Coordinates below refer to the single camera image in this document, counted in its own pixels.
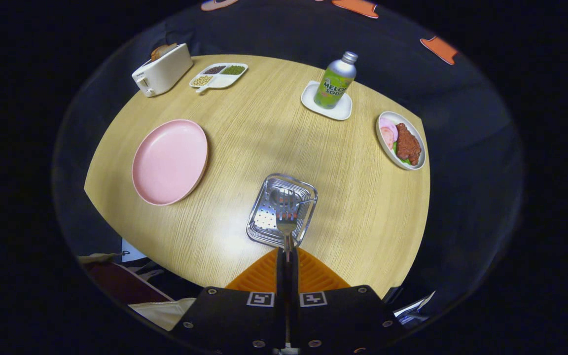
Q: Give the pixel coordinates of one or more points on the black backdrop cloth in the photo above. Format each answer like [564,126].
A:
[264,29]

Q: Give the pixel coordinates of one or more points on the cream cloth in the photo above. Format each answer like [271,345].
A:
[163,313]

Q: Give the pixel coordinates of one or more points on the brown meat piece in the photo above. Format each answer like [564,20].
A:
[408,143]

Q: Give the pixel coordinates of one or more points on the dark beans pile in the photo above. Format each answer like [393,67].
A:
[214,70]

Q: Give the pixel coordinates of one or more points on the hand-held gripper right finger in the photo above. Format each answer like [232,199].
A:
[295,281]

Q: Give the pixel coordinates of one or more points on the green lettuce leaf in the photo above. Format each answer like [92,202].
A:
[406,160]

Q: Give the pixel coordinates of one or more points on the pink round plate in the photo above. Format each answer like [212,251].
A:
[170,162]

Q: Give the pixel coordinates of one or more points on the brown toast slice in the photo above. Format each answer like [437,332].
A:
[162,51]

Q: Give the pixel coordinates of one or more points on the green beans pile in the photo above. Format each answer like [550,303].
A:
[233,70]

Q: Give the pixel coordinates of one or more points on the white divided dish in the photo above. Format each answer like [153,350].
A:
[222,81]

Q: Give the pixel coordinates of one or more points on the yellow beans pile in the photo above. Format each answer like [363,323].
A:
[202,80]

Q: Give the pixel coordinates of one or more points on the white toaster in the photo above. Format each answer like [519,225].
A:
[163,74]

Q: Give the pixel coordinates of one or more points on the white paper sheet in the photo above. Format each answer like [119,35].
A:
[132,251]

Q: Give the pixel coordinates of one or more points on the pink ham slices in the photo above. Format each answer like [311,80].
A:
[387,132]

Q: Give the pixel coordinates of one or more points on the dark red cloth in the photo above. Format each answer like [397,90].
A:
[126,283]

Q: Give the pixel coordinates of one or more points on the white square coaster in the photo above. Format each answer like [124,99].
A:
[338,112]

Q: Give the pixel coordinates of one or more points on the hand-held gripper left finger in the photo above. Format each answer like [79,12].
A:
[279,276]

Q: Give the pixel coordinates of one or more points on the green soda bottle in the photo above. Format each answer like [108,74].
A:
[334,84]

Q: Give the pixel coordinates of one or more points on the white oval plate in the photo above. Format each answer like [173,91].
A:
[385,150]

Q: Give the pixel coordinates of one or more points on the perforated metal tray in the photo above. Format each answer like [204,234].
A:
[264,222]

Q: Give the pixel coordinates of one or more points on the white shiny object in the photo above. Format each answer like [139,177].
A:
[414,308]

